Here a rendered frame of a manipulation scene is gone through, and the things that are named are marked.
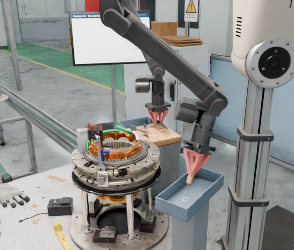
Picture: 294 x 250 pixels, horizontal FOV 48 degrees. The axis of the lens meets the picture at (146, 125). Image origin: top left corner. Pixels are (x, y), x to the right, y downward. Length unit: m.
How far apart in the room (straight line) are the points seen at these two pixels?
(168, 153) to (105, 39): 1.02
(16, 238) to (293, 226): 2.05
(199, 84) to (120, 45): 1.30
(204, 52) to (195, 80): 2.67
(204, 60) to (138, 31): 2.76
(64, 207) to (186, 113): 0.70
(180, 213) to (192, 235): 0.14
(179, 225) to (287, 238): 1.67
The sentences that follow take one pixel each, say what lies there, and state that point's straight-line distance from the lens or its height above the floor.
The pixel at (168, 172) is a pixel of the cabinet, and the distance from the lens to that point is 1.47.
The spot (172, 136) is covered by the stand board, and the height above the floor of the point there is 1.06.
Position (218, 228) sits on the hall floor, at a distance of 2.67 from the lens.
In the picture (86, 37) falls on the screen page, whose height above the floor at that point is 1.41.
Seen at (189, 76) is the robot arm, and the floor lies 1.41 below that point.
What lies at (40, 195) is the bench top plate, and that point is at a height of 0.78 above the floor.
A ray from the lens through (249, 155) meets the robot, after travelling 1.21.
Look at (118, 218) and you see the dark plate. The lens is 1.40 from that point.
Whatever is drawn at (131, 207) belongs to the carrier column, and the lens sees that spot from 1.17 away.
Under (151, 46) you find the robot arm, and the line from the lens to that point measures 0.89.
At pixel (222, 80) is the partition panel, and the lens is 3.75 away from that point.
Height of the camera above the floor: 1.60
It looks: 20 degrees down
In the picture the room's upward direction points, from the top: 1 degrees counter-clockwise
